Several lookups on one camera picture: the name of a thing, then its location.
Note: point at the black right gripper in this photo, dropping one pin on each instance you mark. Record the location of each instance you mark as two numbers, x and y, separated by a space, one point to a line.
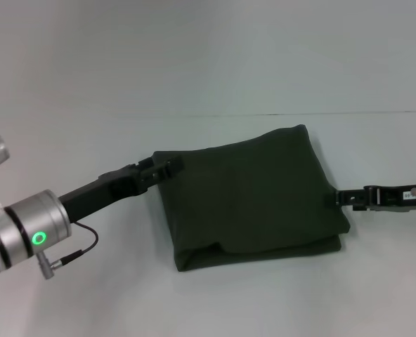
404 196

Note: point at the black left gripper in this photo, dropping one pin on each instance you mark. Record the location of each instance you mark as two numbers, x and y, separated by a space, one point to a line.
102 193

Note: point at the dark green t-shirt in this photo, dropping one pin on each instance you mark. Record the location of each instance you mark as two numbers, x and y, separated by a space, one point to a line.
246 196

